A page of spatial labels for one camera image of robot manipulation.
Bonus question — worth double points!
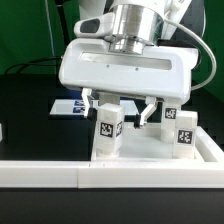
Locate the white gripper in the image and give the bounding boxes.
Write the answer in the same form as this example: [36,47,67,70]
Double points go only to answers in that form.
[59,38,198,129]

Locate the white marker plate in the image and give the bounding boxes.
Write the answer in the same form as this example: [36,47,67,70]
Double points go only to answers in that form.
[50,99,138,116]

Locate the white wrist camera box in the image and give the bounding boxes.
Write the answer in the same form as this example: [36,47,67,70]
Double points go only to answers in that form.
[74,12,115,39]

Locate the black cables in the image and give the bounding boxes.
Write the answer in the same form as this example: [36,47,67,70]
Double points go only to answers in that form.
[2,0,71,76]

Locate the grey camera cable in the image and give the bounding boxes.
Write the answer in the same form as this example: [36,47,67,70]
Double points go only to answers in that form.
[163,16,218,92]

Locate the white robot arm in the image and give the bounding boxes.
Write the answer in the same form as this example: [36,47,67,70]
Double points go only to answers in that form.
[59,0,199,128]

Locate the white square tabletop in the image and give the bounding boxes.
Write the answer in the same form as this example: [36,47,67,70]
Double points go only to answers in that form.
[91,122,203,162]

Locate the white block at left edge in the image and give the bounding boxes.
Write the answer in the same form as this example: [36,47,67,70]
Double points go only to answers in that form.
[0,123,3,142]

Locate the white U-shaped fence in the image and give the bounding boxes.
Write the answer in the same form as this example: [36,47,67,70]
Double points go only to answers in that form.
[0,128,224,188]

